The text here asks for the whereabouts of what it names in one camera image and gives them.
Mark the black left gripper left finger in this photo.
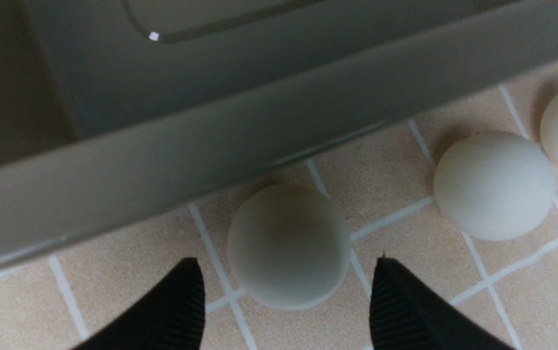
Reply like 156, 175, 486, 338
75, 258, 206, 350

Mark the olive green plastic bin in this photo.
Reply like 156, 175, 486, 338
0, 0, 558, 270

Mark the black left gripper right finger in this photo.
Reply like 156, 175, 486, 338
369, 257, 509, 350

